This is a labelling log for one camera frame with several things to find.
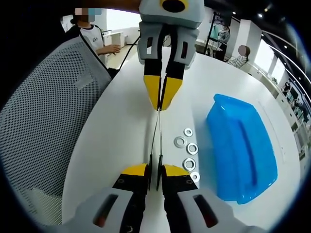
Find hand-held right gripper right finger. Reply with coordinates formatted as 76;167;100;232
161;164;259;233

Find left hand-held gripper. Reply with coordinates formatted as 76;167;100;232
137;0;205;111

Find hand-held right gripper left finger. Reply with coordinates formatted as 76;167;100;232
60;163;150;233

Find thin black metal tweezers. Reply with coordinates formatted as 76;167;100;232
147;107;164;191

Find blue plastic container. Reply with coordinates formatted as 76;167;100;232
206;93;278;205

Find white table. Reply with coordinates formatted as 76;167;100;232
62;45;302;233

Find grey mesh office chair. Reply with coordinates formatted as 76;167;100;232
0;37;113;228

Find black cable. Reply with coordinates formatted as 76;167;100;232
118;35;142;71

